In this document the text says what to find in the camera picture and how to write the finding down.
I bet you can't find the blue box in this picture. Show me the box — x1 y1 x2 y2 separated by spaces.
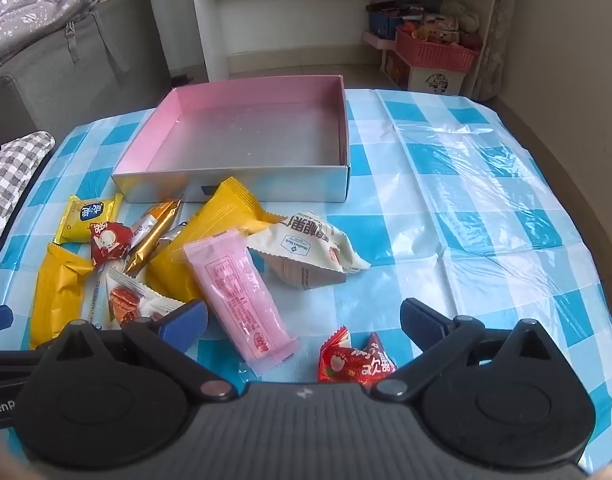
368 10 401 41

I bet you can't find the white printed storage box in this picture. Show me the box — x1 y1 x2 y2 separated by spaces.
408 62 469 96

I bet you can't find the red strawberry candy packet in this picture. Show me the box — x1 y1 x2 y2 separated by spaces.
317 326 397 386

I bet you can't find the white pecan packet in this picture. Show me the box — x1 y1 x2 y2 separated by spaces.
88 266 181 331

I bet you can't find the white bookshelf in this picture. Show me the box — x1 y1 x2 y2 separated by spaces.
188 0 502 101

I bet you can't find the large yellow packet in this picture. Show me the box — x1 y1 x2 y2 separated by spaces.
30 242 96 351
146 176 287 306

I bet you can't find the grey checkered cushion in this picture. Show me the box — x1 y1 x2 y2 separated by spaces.
0 131 56 261

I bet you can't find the pile of assorted packets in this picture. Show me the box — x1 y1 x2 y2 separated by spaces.
403 12 462 43

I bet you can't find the large red plastic basket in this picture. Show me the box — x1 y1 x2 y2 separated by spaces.
395 27 479 73

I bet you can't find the grey sofa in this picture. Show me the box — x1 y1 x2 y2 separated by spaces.
0 0 177 133

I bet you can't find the grey floral backpack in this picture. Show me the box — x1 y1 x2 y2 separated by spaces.
0 0 131 73

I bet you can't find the red candy packet white circle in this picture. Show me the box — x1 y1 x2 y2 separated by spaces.
89 220 134 267

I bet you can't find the pale green plush toy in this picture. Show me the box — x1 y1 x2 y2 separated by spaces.
441 0 479 33

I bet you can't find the gold bar packet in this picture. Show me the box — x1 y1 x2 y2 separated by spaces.
123 192 187 277

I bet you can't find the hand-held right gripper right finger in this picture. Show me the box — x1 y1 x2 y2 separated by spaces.
371 297 562 403

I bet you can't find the pink wafer packet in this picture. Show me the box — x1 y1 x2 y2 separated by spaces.
183 227 299 376

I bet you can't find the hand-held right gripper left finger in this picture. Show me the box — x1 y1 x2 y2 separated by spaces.
36 301 237 402

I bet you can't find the orange printed box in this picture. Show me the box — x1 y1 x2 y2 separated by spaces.
383 50 411 88

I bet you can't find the pink-lined silver box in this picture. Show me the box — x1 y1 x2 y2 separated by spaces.
110 74 351 204

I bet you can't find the small silver packet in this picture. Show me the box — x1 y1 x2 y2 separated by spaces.
158 221 189 247

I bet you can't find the blue checkered tablecloth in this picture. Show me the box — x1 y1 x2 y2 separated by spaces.
0 87 612 476

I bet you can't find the small yellow blue-label packet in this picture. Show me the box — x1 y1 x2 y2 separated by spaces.
56 194 124 245

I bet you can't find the pink plastic tray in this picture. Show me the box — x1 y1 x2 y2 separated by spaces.
363 30 399 51

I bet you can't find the cream packet blue logo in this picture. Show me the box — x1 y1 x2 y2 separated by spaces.
247 210 371 292

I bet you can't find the patterned curtain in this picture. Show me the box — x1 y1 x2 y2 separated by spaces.
478 0 519 101

